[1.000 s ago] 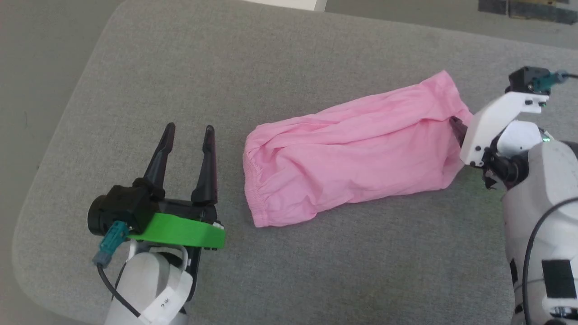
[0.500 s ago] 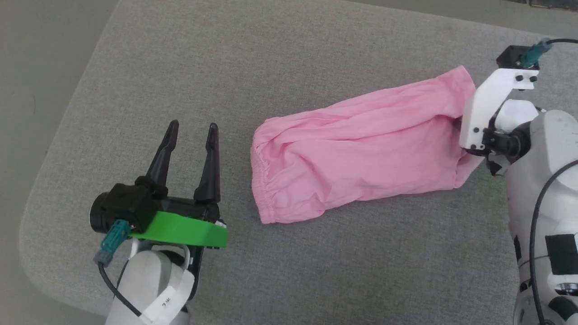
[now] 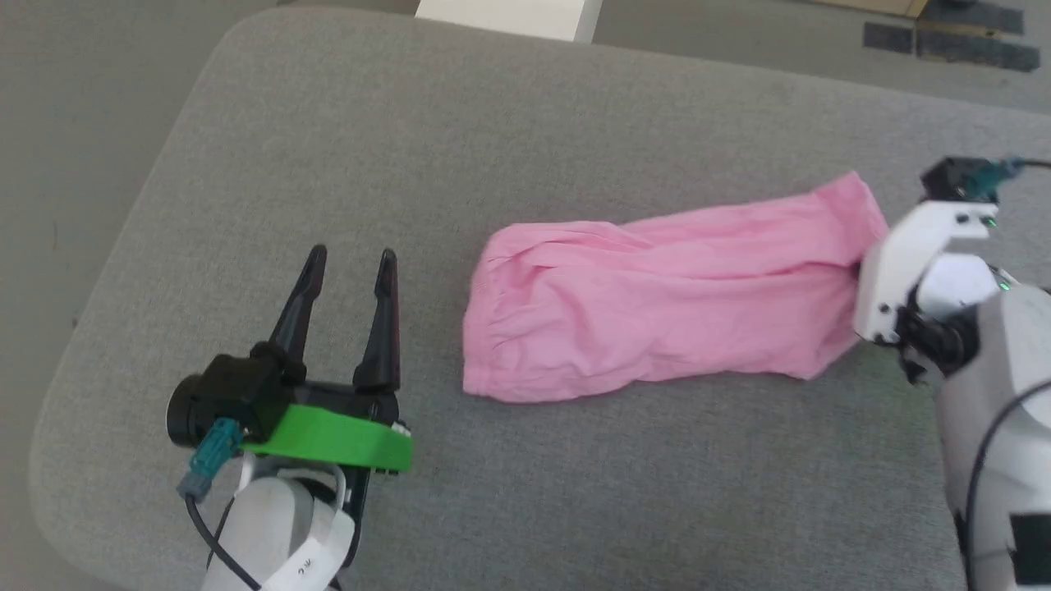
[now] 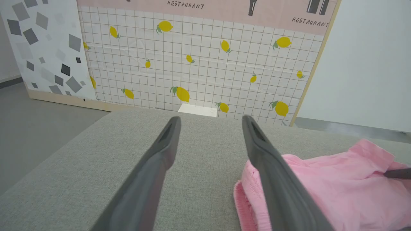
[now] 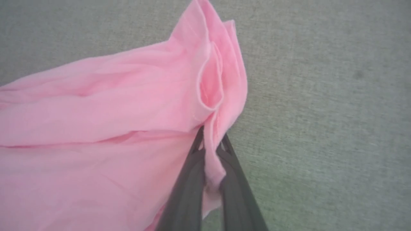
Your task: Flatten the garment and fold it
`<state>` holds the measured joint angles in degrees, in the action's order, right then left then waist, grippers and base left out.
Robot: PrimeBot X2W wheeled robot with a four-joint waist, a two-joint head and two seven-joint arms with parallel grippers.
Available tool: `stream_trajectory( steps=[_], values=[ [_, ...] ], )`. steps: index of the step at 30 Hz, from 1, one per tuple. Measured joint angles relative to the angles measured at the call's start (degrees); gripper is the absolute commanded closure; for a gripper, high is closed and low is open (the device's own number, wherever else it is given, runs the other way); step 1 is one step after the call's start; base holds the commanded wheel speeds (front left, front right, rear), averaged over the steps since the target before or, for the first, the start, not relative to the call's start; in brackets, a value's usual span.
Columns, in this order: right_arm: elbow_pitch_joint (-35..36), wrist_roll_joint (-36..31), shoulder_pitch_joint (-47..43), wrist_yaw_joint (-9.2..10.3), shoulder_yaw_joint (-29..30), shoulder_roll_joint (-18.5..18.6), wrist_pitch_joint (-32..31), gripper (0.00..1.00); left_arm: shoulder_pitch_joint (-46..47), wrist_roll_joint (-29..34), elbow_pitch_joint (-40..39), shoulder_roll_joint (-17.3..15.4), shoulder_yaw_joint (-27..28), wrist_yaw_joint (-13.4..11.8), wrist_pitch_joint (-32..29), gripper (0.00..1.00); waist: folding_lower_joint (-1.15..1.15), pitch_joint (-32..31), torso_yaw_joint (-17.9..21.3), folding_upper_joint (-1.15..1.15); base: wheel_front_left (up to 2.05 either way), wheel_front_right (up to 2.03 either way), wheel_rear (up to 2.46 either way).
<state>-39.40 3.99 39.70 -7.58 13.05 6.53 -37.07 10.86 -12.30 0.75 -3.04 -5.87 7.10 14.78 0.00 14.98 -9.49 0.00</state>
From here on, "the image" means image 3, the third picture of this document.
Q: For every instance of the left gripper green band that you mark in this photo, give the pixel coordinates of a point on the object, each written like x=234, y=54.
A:
x=337, y=435

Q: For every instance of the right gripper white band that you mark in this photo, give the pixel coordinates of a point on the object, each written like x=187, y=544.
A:
x=899, y=263

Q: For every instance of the pink garment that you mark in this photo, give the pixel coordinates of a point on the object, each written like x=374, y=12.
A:
x=657, y=304

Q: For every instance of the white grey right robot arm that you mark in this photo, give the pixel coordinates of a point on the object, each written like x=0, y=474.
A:
x=998, y=410

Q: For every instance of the small black floor mat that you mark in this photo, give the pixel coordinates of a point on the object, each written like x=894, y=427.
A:
x=888, y=38

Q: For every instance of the long black floor mat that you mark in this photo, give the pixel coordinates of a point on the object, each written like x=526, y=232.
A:
x=977, y=51

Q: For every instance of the square black floor mat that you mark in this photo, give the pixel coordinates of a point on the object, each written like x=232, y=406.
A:
x=977, y=15

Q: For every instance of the grey fabric sofa cushion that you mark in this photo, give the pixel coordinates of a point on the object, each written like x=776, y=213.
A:
x=575, y=492

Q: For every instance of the white cube box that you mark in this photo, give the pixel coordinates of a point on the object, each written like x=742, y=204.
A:
x=509, y=16

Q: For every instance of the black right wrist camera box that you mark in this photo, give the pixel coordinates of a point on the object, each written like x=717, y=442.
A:
x=952, y=180

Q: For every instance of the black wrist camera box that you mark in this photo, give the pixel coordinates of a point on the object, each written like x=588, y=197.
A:
x=222, y=398
x=952, y=180

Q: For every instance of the teal right camera connector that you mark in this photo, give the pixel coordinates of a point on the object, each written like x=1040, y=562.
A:
x=993, y=176

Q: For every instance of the teal camera connector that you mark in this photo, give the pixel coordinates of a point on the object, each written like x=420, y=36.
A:
x=209, y=460
x=993, y=176

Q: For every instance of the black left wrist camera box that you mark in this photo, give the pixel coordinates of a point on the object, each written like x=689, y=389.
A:
x=222, y=398

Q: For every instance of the teal left camera connector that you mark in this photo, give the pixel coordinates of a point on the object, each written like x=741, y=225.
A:
x=209, y=460

